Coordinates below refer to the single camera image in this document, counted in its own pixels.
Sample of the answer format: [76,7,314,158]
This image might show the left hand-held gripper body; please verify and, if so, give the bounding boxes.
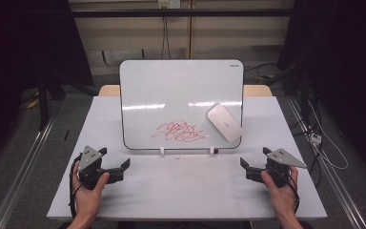
[76,145,111,191]

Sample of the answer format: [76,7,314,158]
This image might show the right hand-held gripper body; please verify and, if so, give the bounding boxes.
[265,148,308,189]

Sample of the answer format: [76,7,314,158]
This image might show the white whiteboard eraser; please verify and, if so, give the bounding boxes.
[207,103,243,143]

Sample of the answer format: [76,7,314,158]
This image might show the person's right hand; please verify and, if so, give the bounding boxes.
[260,165,301,221]

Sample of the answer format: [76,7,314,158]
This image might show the person's left hand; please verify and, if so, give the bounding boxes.
[71,161,111,221]

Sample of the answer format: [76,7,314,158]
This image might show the white power strip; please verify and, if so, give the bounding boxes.
[309,133,323,146]

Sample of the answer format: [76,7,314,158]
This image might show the black metal stand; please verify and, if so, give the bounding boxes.
[36,72,67,132]

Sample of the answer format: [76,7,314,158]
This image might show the yellow floor tape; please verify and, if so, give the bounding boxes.
[24,92,41,110]

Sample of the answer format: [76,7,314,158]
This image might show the white magnetic whiteboard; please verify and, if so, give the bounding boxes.
[118,58,245,151]

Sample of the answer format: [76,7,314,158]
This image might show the black curtain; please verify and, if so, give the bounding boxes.
[276,0,366,180]
[0,0,95,170]

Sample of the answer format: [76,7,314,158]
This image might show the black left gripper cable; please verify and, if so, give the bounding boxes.
[68,154,82,219]

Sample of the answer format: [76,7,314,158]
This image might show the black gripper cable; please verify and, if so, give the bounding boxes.
[285,173,301,214]
[68,154,82,219]

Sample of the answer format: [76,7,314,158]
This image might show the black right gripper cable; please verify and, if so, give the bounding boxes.
[285,173,301,214]

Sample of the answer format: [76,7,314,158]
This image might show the white cable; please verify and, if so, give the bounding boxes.
[307,99,349,171]

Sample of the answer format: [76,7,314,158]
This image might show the aluminium floor rail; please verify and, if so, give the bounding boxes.
[286,96,366,229]
[0,116,57,229]

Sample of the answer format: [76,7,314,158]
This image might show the black floor cable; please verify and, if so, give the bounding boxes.
[243,62,279,81]

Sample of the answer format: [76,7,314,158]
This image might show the black hanging cables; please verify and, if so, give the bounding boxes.
[160,15,172,60]

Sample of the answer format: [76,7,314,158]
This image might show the white wall outlet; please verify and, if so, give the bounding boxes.
[157,0,181,10]

